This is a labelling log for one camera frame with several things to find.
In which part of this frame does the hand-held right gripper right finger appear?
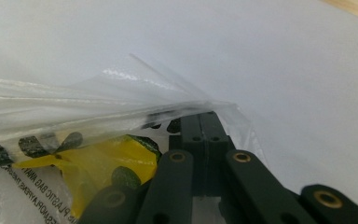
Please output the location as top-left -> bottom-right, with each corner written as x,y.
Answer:
204,111 -> 237,198

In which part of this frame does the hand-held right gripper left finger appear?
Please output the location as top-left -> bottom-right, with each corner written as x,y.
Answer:
169,113 -> 207,198

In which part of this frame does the clear plastic bag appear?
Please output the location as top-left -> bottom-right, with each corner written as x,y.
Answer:
0,53 -> 269,224

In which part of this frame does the yellow packet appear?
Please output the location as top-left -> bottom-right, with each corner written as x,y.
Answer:
12,133 -> 163,219

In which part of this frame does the white table mat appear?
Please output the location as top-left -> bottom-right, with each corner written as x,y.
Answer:
0,0 -> 358,218

